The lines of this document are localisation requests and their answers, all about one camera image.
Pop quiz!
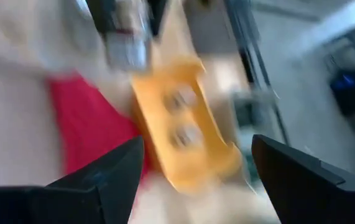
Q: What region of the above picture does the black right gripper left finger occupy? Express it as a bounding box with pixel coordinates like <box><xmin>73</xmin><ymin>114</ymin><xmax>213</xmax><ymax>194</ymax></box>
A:
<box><xmin>0</xmin><ymin>135</ymin><xmax>145</xmax><ymax>224</ymax></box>

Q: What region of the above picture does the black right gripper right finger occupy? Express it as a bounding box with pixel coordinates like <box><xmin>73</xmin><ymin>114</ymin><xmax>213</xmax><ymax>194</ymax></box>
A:
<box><xmin>251</xmin><ymin>134</ymin><xmax>355</xmax><ymax>224</ymax></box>

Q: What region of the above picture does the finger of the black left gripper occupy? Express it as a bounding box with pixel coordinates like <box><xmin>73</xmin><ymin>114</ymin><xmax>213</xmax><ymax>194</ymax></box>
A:
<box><xmin>147</xmin><ymin>0</ymin><xmax>169</xmax><ymax>37</ymax></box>
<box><xmin>85</xmin><ymin>0</ymin><xmax>118</xmax><ymax>35</ymax></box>

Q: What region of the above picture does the small cork-lid spice jar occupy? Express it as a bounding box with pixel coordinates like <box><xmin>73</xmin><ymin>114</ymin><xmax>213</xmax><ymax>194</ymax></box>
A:
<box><xmin>162</xmin><ymin>85</ymin><xmax>198</xmax><ymax>112</ymax></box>
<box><xmin>168</xmin><ymin>123</ymin><xmax>205</xmax><ymax>149</ymax></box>

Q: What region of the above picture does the dark grey plastic bin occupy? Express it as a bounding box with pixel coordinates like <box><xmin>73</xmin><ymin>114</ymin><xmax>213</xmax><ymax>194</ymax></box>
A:
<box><xmin>182</xmin><ymin>0</ymin><xmax>242</xmax><ymax>56</ymax></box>

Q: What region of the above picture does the red cloth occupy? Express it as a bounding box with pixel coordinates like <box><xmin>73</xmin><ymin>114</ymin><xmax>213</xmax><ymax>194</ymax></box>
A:
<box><xmin>45</xmin><ymin>73</ymin><xmax>150</xmax><ymax>180</ymax></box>

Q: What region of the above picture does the yellow plastic bin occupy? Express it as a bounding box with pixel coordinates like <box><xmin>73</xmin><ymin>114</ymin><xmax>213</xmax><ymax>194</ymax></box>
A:
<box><xmin>131</xmin><ymin>57</ymin><xmax>244</xmax><ymax>194</ymax></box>

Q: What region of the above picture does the light grey plastic bin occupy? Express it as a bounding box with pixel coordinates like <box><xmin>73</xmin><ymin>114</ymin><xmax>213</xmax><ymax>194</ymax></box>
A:
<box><xmin>223</xmin><ymin>88</ymin><xmax>277</xmax><ymax>162</ymax></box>

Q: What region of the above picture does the beige cloth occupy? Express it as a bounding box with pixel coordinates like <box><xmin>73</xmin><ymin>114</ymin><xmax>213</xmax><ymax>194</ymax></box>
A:
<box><xmin>0</xmin><ymin>0</ymin><xmax>72</xmax><ymax>187</ymax></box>

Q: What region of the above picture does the blue box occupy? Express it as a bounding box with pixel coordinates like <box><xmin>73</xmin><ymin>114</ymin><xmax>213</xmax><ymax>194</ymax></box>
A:
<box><xmin>328</xmin><ymin>63</ymin><xmax>355</xmax><ymax>113</ymax></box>

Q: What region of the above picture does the black aluminium table frame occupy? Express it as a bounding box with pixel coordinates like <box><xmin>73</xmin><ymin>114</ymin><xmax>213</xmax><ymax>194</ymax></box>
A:
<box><xmin>223</xmin><ymin>0</ymin><xmax>290</xmax><ymax>147</ymax></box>

